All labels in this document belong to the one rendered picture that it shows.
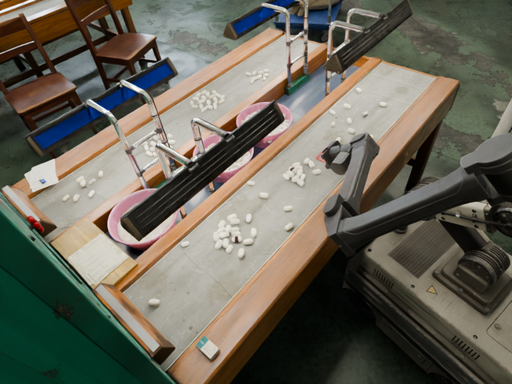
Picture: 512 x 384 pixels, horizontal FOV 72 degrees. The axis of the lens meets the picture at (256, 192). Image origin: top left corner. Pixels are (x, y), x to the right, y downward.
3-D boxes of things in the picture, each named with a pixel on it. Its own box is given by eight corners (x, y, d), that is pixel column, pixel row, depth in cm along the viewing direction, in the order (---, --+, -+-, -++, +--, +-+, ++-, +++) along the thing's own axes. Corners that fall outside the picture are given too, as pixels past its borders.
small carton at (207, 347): (220, 351, 99) (219, 348, 98) (211, 361, 98) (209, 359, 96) (206, 337, 102) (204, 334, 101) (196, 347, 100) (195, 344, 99)
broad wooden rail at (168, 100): (285, 58, 242) (284, 30, 228) (37, 231, 159) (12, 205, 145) (271, 53, 248) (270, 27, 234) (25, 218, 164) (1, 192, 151)
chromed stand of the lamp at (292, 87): (309, 79, 204) (312, -4, 171) (288, 96, 195) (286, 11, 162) (283, 70, 213) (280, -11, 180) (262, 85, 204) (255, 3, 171)
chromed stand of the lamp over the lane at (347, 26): (373, 101, 185) (389, 12, 152) (353, 121, 176) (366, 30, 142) (341, 90, 194) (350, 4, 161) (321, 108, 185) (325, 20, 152)
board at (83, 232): (139, 265, 120) (137, 263, 119) (100, 298, 113) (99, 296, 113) (88, 219, 136) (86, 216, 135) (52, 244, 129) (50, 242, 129)
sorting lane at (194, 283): (434, 81, 184) (435, 77, 183) (167, 373, 101) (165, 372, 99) (381, 65, 199) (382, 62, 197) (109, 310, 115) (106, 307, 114)
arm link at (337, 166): (381, 150, 119) (366, 131, 116) (366, 174, 114) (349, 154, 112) (355, 158, 129) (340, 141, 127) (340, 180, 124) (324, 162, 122)
